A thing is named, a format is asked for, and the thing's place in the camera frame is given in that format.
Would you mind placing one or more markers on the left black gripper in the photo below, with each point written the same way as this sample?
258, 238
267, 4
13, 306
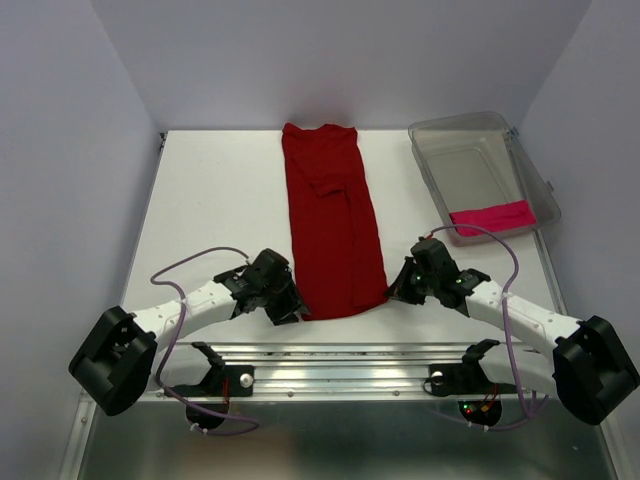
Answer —
291, 302

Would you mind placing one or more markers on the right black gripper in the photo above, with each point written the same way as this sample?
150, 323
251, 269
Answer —
399, 289

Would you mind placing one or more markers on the dark red t shirt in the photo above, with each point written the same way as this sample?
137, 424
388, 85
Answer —
338, 262

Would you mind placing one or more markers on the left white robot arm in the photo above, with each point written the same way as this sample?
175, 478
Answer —
125, 351

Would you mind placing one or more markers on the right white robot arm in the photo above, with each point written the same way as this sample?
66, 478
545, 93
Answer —
582, 363

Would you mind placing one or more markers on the pink rolled t shirt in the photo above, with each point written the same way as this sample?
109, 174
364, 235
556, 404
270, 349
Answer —
498, 218

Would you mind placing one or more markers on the clear plastic bin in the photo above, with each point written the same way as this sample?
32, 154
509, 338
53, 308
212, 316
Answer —
474, 161

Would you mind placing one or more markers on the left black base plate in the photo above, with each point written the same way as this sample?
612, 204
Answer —
230, 381

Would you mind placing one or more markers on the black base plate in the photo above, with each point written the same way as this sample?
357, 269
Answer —
457, 379
230, 381

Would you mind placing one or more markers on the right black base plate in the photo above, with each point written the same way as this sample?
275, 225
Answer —
457, 379

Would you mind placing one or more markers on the aluminium rail frame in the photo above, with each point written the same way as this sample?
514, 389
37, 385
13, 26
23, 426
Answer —
338, 412

